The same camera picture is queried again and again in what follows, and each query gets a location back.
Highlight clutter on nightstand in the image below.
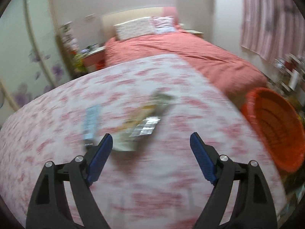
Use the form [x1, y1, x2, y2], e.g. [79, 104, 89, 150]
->
[81, 44, 100, 53]

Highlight pink white nightstand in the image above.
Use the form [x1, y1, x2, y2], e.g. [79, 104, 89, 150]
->
[82, 46, 107, 69]

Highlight white wire rack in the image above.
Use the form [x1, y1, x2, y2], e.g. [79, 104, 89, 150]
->
[267, 52, 305, 96]

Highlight flower print wardrobe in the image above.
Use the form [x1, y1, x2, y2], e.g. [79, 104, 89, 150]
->
[0, 0, 72, 124]

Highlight floral pillow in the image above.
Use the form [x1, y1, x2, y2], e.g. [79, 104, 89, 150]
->
[113, 17, 155, 41]

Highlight hanging plush toys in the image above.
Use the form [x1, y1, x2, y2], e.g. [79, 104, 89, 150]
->
[58, 23, 87, 73]

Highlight orange plastic basket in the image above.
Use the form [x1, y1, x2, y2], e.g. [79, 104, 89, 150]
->
[241, 87, 305, 173]

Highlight silver foil packet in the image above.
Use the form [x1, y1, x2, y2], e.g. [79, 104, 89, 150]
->
[130, 116, 163, 138]

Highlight pink bed with duvet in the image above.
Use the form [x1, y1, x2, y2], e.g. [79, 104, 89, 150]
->
[104, 26, 267, 99]

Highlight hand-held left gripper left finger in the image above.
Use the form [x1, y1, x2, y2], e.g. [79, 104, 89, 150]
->
[26, 133, 113, 229]

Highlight cream pink headboard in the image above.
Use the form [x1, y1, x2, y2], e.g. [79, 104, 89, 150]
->
[101, 7, 178, 41]

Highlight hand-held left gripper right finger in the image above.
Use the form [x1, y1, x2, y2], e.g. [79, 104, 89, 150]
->
[189, 132, 279, 229]

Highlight pink striped pillow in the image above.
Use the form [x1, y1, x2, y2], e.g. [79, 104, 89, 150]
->
[152, 16, 177, 34]

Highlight small wooden nightstand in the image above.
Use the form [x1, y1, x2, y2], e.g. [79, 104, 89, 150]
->
[185, 29, 204, 39]

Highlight pink curtain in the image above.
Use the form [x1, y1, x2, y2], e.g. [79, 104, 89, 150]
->
[239, 0, 305, 61]

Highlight light teal box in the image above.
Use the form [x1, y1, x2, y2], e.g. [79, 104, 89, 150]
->
[82, 105, 102, 146]

